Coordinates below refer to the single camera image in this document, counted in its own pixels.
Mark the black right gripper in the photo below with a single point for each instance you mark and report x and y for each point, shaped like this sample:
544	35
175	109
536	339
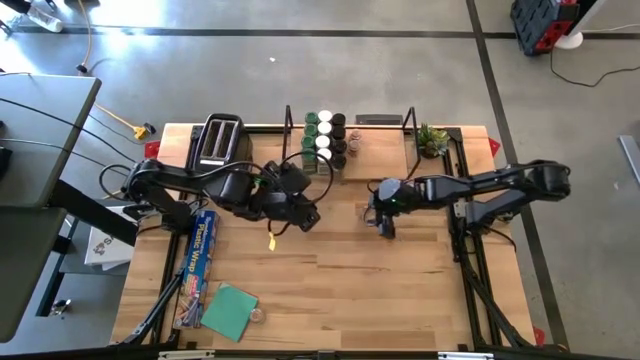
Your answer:
392	195

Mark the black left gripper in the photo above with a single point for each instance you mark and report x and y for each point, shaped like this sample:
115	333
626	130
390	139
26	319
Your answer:
275	205

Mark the green-lidded oregano jar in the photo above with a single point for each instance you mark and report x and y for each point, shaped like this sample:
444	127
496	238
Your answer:
311	130
308	156
308	142
312	117

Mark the black-lidded purple-label spice jar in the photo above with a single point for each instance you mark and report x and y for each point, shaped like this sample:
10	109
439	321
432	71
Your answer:
340	146

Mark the small cork-topped saffron jar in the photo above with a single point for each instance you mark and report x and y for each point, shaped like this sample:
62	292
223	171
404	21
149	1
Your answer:
355	133
257	315
354	143

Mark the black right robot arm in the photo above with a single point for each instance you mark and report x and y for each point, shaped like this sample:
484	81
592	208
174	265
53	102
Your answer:
500	182

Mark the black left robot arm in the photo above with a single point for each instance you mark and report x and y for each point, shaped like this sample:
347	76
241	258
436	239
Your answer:
190	177

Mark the small potted succulent plant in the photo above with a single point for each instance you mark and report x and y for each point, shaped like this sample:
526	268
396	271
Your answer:
432	141

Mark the flat black box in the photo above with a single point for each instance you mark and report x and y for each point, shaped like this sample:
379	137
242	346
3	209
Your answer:
378	119

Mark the blue plastic wrap box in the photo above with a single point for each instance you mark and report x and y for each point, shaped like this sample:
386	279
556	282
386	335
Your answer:
197	270

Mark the teal cloth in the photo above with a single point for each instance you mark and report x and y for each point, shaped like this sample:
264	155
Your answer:
229	312

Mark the white printed box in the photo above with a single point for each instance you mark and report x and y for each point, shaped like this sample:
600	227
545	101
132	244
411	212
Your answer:
107	250

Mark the black desk beam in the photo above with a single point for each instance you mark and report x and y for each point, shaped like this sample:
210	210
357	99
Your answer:
90	210

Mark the black and red crate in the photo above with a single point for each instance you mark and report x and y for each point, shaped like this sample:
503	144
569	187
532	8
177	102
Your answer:
537	22

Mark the grey metal bar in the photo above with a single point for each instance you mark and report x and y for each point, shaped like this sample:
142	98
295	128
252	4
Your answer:
632	157

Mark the metal clamp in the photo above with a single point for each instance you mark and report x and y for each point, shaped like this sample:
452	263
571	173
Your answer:
60	307

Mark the white stand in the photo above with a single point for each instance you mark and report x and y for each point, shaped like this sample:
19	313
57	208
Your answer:
570	39

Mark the grey desk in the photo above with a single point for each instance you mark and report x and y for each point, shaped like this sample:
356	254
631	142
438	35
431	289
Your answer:
25	270
45	130

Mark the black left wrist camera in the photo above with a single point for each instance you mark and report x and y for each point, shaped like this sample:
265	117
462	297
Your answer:
292	177

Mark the wooden shelf with black frame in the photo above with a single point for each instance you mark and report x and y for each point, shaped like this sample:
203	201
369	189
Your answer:
380	160

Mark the black table frame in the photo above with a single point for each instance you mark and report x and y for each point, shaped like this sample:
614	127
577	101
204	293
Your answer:
467	310

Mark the silver bracket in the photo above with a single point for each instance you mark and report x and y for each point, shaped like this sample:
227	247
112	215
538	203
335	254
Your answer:
465	356
186	354

